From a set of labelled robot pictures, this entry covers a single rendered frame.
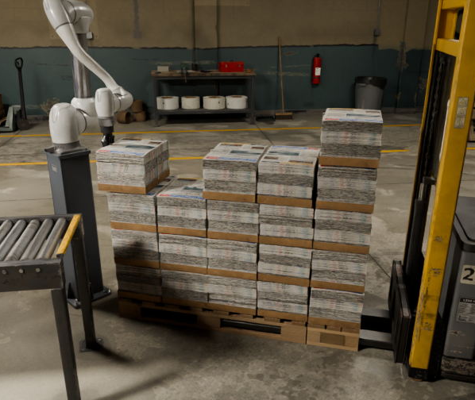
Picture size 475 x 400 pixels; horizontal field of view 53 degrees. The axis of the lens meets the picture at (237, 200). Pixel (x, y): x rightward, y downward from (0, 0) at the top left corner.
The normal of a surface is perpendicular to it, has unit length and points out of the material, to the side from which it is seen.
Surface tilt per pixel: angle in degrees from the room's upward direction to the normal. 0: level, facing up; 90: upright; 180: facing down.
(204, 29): 90
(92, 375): 0
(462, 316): 90
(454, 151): 90
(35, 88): 90
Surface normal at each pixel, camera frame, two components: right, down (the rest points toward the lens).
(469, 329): -0.23, 0.34
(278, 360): 0.00, -0.94
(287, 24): 0.14, 0.35
